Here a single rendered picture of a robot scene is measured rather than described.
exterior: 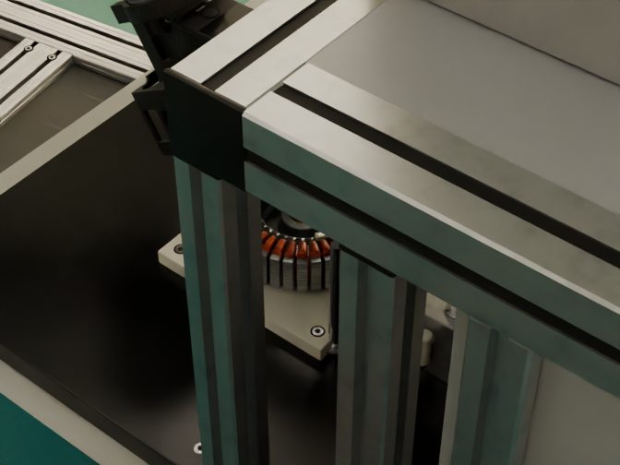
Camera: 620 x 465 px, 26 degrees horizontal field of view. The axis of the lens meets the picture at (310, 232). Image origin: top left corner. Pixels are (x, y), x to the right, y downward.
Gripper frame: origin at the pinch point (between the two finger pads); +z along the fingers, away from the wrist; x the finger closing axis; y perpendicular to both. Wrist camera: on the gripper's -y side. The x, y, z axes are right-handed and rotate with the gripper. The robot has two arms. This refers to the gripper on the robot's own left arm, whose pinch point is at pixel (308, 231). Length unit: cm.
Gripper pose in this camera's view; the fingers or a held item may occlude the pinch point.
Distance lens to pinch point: 96.4
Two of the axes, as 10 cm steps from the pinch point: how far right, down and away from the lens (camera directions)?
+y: -6.7, -0.2, 7.4
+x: -6.2, 5.5, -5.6
